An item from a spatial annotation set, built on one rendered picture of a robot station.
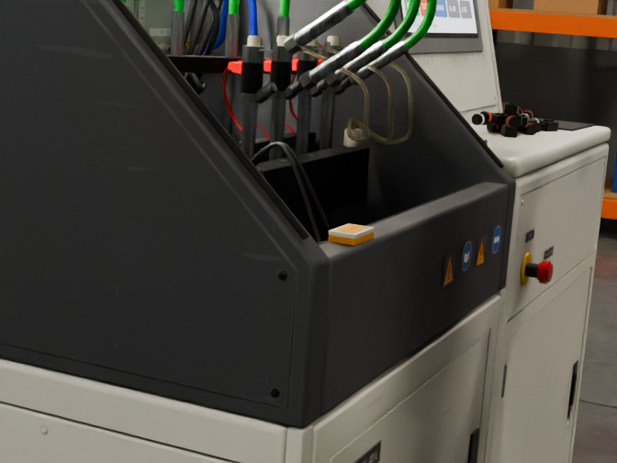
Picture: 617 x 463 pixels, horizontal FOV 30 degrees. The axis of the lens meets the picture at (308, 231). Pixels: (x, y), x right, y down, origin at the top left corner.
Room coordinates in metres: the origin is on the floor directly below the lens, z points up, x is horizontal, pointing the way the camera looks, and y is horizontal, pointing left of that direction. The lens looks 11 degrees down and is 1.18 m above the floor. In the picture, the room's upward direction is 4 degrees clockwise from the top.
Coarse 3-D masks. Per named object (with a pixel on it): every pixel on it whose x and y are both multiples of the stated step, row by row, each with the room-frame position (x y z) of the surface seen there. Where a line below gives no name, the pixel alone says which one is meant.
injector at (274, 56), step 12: (276, 60) 1.51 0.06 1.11; (288, 60) 1.51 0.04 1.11; (276, 72) 1.51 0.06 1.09; (288, 72) 1.51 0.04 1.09; (276, 84) 1.51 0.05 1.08; (288, 84) 1.51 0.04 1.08; (300, 84) 1.50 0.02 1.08; (276, 96) 1.51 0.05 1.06; (288, 96) 1.51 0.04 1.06; (276, 108) 1.51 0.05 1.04; (276, 120) 1.51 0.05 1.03; (276, 132) 1.51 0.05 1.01; (276, 156) 1.51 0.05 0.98
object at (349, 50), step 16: (176, 0) 1.58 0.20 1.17; (400, 0) 1.45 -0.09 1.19; (176, 16) 1.58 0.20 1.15; (384, 16) 1.46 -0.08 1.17; (176, 32) 1.58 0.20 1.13; (384, 32) 1.46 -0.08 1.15; (176, 48) 1.58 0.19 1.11; (352, 48) 1.47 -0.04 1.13; (320, 64) 1.49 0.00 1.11; (336, 64) 1.48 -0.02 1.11; (304, 80) 1.49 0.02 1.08; (320, 80) 1.49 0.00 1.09
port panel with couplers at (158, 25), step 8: (152, 0) 1.74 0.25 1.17; (160, 0) 1.76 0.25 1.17; (168, 0) 1.78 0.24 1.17; (152, 8) 1.74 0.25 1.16; (160, 8) 1.76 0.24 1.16; (168, 8) 1.78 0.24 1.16; (184, 8) 1.82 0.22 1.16; (152, 16) 1.74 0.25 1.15; (160, 16) 1.76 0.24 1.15; (168, 16) 1.78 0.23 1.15; (152, 24) 1.74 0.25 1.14; (160, 24) 1.76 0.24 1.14; (168, 24) 1.78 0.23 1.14; (152, 32) 1.74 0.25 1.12; (160, 32) 1.76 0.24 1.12; (168, 32) 1.78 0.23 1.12; (160, 40) 1.76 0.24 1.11; (168, 40) 1.78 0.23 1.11; (168, 48) 1.73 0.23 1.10
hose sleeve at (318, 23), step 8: (344, 0) 1.39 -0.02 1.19; (336, 8) 1.39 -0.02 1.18; (344, 8) 1.38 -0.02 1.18; (328, 16) 1.39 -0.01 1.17; (336, 16) 1.39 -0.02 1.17; (344, 16) 1.38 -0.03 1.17; (312, 24) 1.40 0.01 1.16; (320, 24) 1.39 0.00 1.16; (328, 24) 1.39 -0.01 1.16; (336, 24) 1.40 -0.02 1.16; (304, 32) 1.40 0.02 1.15; (312, 32) 1.40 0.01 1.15; (320, 32) 1.40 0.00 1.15; (296, 40) 1.41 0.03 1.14; (304, 40) 1.40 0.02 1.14
